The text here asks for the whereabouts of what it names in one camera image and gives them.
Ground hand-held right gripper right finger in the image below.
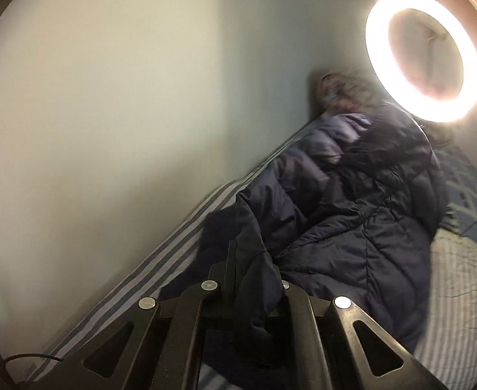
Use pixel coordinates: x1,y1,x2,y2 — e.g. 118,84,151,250
279,278,450,390

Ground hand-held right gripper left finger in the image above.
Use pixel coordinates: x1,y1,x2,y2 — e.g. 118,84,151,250
31,240,239,390

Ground navy puffer jacket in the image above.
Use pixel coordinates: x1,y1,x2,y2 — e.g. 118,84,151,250
161,111,448,368

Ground striped bed sheet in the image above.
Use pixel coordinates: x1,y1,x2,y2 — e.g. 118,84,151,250
27,179,477,390

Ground blue checked blanket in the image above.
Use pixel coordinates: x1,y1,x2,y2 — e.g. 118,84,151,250
437,146,477,244

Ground folded floral quilt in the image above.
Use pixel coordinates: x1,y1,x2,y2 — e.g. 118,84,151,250
313,69,454,147

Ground black ring light cable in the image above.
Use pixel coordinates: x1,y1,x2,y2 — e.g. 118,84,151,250
454,218,477,240

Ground black box cable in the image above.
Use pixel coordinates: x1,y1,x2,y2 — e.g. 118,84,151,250
3,353,64,374

